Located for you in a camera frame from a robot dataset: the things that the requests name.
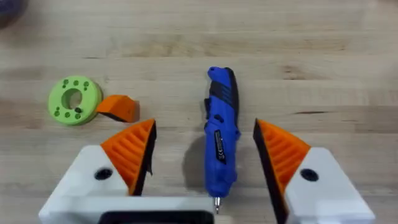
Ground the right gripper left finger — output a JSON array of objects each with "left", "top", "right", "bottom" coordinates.
[{"left": 38, "top": 118, "right": 157, "bottom": 224}]

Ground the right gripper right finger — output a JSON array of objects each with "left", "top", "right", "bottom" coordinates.
[{"left": 252, "top": 118, "right": 376, "bottom": 224}]

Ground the green disc with holes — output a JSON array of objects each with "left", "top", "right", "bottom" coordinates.
[{"left": 47, "top": 75, "right": 103, "bottom": 126}]

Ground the orange ribbed wedge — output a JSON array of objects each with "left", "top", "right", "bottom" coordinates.
[{"left": 95, "top": 94, "right": 141, "bottom": 123}]

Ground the dark purple toy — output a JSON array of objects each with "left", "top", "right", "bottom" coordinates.
[{"left": 0, "top": 0, "right": 29, "bottom": 29}]

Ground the blue electric screwdriver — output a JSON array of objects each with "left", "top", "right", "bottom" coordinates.
[{"left": 203, "top": 66, "right": 241, "bottom": 215}]

